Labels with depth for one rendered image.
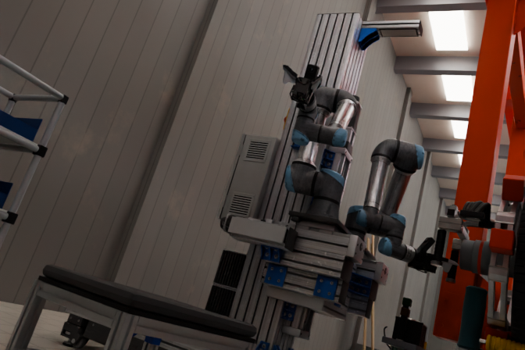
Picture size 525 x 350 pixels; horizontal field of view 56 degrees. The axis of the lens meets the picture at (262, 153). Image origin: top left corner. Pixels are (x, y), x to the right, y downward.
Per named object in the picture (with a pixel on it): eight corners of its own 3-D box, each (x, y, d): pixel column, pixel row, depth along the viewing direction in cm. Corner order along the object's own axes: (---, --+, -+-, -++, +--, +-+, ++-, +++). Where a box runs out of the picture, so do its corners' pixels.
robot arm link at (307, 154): (312, 193, 217) (341, 83, 233) (279, 185, 221) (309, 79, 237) (314, 200, 228) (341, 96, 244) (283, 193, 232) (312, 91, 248)
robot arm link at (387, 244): (387, 233, 220) (383, 252, 217) (408, 241, 222) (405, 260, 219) (379, 235, 227) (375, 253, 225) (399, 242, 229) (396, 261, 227)
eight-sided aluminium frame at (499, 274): (501, 322, 172) (519, 176, 189) (481, 317, 176) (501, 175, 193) (512, 339, 215) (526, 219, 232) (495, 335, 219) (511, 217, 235)
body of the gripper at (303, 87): (307, 98, 186) (309, 112, 197) (316, 79, 189) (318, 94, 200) (288, 92, 189) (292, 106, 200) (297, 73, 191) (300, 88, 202)
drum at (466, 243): (513, 276, 194) (517, 242, 199) (456, 266, 206) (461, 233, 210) (516, 283, 205) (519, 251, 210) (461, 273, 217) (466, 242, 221)
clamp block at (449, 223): (460, 230, 199) (462, 218, 200) (437, 226, 203) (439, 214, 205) (462, 233, 203) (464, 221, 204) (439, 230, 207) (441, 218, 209)
